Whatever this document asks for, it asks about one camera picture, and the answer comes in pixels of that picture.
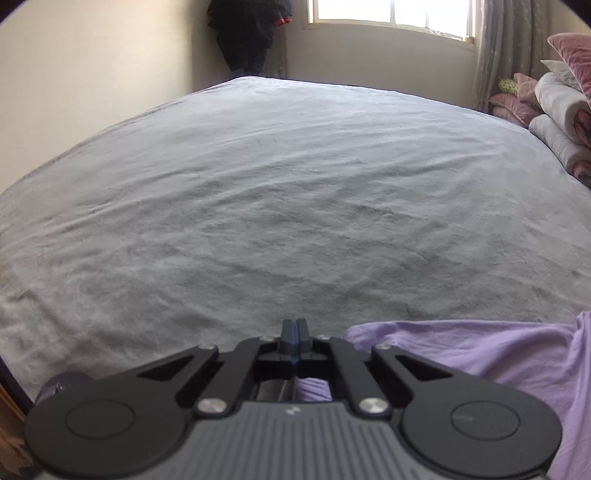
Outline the pink velvet pillow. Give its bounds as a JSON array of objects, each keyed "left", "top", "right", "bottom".
[{"left": 547, "top": 33, "right": 591, "bottom": 112}]

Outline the purple shirt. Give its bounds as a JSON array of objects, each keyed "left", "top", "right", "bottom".
[{"left": 295, "top": 310, "right": 591, "bottom": 480}]

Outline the dark hanging jacket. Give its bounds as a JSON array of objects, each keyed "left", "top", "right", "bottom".
[{"left": 206, "top": 0, "right": 294, "bottom": 75}]

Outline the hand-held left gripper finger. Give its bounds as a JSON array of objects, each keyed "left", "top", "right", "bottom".
[
  {"left": 294, "top": 318, "right": 497, "bottom": 418},
  {"left": 95, "top": 318, "right": 295, "bottom": 418}
]

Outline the small pink cushion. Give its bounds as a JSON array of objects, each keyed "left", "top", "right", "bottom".
[{"left": 488, "top": 73, "right": 541, "bottom": 127}]

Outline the folded white pink quilt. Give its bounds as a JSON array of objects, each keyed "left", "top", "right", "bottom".
[{"left": 527, "top": 73, "right": 591, "bottom": 189}]

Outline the white pillow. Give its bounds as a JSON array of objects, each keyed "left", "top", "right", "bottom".
[{"left": 540, "top": 59, "right": 583, "bottom": 90}]

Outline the window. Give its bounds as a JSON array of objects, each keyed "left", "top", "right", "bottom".
[{"left": 308, "top": 0, "right": 478, "bottom": 44}]

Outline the grey patterned curtain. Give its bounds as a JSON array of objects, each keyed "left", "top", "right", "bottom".
[{"left": 473, "top": 0, "right": 561, "bottom": 114}]

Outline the grey bed sheet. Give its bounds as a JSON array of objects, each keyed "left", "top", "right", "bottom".
[{"left": 0, "top": 76, "right": 591, "bottom": 402}]

